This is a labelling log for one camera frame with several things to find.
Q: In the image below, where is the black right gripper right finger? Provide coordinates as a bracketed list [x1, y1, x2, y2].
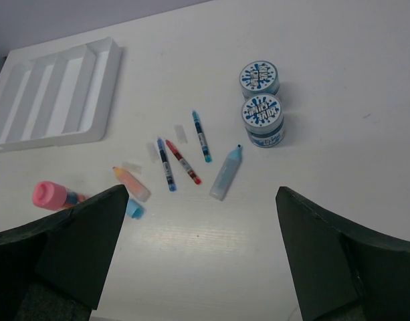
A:
[276, 187, 410, 320]

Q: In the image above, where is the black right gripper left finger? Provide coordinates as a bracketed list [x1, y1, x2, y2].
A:
[0, 185, 128, 320]

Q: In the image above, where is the pink capped crayon tube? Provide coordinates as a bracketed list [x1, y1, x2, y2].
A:
[32, 181, 87, 211]

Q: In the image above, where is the dark blue gel pen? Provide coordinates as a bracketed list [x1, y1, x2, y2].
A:
[157, 137, 177, 192]

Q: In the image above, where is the light blue highlighter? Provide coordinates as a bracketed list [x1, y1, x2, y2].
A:
[209, 144, 242, 201]

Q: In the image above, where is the red gel pen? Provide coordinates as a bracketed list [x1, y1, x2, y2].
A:
[165, 139, 201, 185]

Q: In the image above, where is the white compartment tray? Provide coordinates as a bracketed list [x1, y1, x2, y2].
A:
[0, 37, 122, 152]

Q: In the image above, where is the teal gel pen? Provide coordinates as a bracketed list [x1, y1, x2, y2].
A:
[192, 110, 212, 163]

